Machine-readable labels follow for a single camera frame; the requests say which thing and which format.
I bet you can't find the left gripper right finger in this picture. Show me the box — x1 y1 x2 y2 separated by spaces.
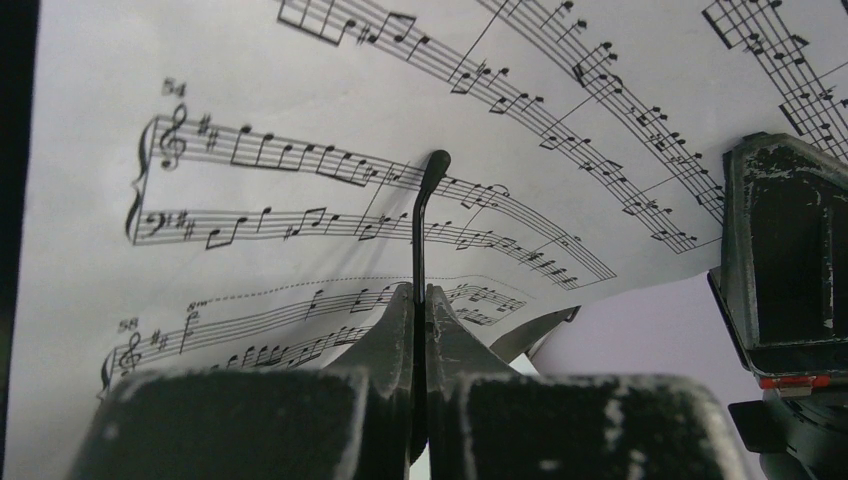
424 285 749 479

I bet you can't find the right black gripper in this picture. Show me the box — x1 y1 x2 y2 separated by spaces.
710 132 847 480

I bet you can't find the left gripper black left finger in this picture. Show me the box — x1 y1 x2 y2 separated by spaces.
69 283 414 479

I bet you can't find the black perforated music stand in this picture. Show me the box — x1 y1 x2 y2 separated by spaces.
410 149 452 306

